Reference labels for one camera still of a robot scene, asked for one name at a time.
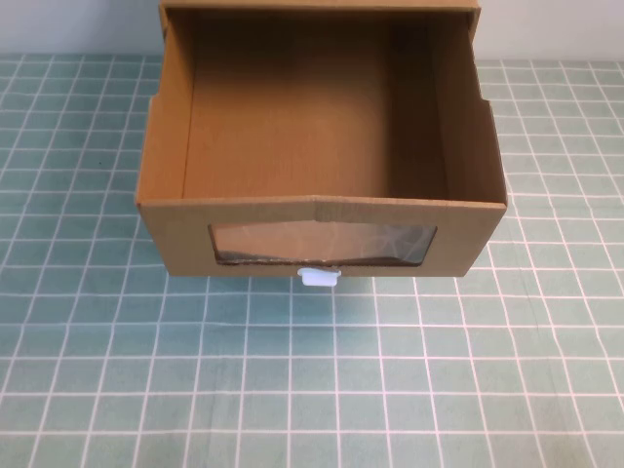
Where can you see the brown cardboard drawer with window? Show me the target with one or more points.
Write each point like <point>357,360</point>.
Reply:
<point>292,146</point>

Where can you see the brown cardboard shoe box shell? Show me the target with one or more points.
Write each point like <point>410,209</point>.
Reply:
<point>317,4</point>

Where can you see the green checked tablecloth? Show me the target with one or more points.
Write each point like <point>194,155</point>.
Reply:
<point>312,380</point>

